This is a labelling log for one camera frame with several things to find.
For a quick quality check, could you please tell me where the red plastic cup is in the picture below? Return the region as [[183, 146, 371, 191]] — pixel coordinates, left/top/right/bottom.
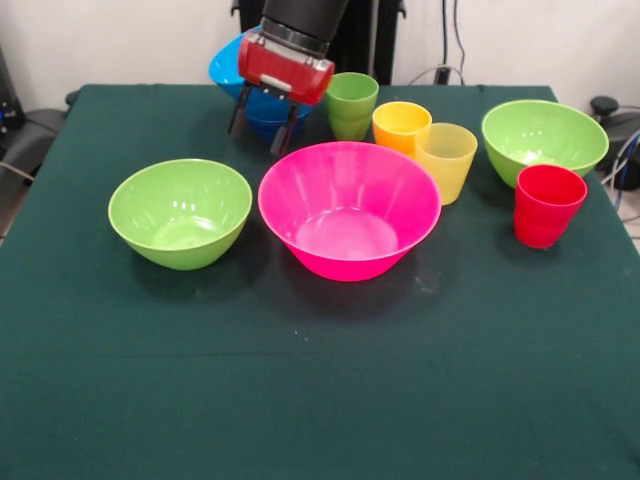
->
[[514, 164, 589, 250]]

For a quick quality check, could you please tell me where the black wall plug cable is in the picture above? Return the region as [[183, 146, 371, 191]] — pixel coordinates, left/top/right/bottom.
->
[[407, 0, 466, 86]]

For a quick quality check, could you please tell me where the small dark blue bowl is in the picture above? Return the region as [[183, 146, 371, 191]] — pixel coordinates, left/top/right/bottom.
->
[[248, 113, 311, 144]]

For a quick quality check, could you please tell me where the orange-yellow plastic cup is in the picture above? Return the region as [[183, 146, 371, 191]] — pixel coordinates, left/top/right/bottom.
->
[[371, 101, 433, 159]]

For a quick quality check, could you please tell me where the small light blue bowl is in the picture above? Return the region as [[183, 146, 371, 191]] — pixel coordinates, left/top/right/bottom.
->
[[244, 87, 314, 124]]

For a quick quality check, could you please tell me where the pale yellow translucent cup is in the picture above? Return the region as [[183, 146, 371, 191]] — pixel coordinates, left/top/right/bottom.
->
[[414, 122, 479, 207]]

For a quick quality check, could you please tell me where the large pink plastic bowl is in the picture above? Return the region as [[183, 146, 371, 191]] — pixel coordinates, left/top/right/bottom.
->
[[257, 140, 443, 283]]

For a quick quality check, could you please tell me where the grey pedestal foot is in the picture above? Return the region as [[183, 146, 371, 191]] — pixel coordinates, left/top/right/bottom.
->
[[589, 95, 640, 169], [14, 107, 69, 174]]

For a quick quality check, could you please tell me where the dark green tablecloth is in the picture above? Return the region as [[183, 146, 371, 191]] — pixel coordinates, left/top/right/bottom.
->
[[0, 83, 640, 480]]

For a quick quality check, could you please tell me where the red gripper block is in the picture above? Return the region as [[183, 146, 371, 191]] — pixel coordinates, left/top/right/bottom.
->
[[227, 31, 336, 158]]

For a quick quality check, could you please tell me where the bundle of floor cables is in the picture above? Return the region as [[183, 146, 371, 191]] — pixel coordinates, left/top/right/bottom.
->
[[599, 127, 640, 211]]

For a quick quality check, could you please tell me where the green plastic bowl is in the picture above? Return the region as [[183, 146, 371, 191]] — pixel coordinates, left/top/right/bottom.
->
[[481, 99, 610, 190], [107, 158, 254, 272]]

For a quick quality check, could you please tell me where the large blue plastic bowl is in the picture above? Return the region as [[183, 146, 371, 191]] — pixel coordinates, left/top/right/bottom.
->
[[208, 32, 251, 101]]

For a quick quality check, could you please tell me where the green plastic cup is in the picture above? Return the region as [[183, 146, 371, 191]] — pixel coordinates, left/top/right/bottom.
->
[[320, 71, 380, 142]]

